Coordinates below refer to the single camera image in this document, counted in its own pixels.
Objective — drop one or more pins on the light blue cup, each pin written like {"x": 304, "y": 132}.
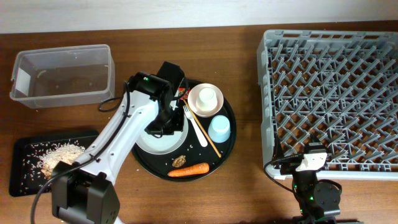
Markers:
{"x": 219, "y": 129}

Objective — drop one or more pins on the round black serving tray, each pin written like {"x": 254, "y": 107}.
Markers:
{"x": 161, "y": 165}

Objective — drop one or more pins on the clear plastic bin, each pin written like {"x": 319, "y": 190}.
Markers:
{"x": 63, "y": 76}

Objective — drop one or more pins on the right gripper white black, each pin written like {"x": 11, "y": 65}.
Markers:
{"x": 290, "y": 164}

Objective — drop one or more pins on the pile of rice scraps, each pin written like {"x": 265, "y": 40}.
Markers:
{"x": 66, "y": 153}

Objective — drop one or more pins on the red snack wrapper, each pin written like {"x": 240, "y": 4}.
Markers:
{"x": 183, "y": 93}

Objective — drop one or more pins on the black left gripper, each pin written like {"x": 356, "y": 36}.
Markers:
{"x": 177, "y": 126}

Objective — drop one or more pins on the orange carrot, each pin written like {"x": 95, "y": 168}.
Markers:
{"x": 201, "y": 168}

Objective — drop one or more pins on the grey round plate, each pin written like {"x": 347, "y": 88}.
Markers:
{"x": 164, "y": 145}

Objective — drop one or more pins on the pink small bowl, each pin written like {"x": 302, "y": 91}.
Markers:
{"x": 193, "y": 95}

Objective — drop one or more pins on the white plastic fork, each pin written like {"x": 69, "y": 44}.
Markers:
{"x": 202, "y": 140}

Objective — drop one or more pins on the grey dishwasher rack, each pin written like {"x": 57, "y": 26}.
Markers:
{"x": 338, "y": 85}

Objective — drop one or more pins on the brown mushroom piece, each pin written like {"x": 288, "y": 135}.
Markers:
{"x": 179, "y": 161}

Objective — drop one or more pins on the wooden chopstick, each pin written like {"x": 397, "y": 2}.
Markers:
{"x": 202, "y": 130}

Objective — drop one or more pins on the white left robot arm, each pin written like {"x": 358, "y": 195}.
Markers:
{"x": 83, "y": 192}

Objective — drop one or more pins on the black rectangular waste tray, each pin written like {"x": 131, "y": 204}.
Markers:
{"x": 26, "y": 177}

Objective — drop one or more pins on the white cup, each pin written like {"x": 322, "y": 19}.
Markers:
{"x": 207, "y": 99}

